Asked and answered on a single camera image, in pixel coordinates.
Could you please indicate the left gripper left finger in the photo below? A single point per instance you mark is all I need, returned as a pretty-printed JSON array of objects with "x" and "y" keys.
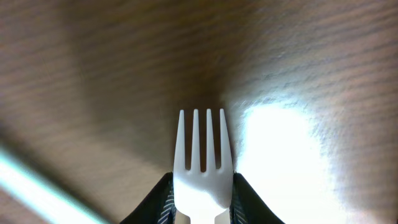
[{"x": 158, "y": 207}]

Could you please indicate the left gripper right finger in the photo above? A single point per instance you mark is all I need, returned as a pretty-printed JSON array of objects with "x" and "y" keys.
[{"x": 247, "y": 207}]

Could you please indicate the white plastic fork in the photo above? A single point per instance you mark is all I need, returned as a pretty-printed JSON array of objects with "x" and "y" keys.
[{"x": 202, "y": 196}]

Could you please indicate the light blue plastic fork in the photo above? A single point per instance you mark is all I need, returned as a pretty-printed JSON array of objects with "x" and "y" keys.
[{"x": 49, "y": 201}]

